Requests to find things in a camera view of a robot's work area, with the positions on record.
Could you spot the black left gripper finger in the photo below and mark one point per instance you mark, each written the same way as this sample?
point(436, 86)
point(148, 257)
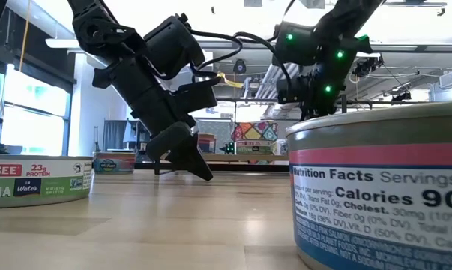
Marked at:
point(190, 173)
point(173, 144)

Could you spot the Wild Planet albacore tuna can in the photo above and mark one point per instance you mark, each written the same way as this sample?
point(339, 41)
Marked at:
point(282, 148)

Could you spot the pink salmon can pull-tab lid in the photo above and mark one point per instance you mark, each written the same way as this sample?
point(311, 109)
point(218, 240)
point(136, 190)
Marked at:
point(379, 210)

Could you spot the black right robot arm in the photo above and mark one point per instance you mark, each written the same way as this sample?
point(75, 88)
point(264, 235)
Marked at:
point(345, 18)

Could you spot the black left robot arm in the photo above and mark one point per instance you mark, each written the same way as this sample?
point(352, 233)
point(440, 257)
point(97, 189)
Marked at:
point(98, 30)

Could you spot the black device with green light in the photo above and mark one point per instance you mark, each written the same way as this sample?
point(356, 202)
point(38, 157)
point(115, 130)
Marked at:
point(229, 148)

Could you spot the grey curtain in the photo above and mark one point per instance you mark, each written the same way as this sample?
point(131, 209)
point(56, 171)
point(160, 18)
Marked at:
point(115, 135)

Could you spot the black ceiling device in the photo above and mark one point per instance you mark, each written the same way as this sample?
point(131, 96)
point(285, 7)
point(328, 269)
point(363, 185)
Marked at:
point(402, 95)

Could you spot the white ceiling light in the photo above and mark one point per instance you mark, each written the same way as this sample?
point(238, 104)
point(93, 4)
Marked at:
point(58, 43)

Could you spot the large window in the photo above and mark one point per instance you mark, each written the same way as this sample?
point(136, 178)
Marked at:
point(34, 127)

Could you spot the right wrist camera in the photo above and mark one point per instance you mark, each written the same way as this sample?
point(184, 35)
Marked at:
point(289, 90)

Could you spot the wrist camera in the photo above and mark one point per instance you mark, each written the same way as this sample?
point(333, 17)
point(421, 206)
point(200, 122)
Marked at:
point(289, 90)
point(195, 93)

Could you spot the white ribbed duct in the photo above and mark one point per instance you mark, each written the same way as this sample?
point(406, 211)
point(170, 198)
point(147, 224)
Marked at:
point(272, 80)

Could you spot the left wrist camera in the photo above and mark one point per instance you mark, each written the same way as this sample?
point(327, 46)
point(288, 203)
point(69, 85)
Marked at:
point(195, 93)

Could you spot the black round ceiling camera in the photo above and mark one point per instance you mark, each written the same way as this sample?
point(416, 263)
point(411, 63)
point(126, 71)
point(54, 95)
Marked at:
point(240, 66)

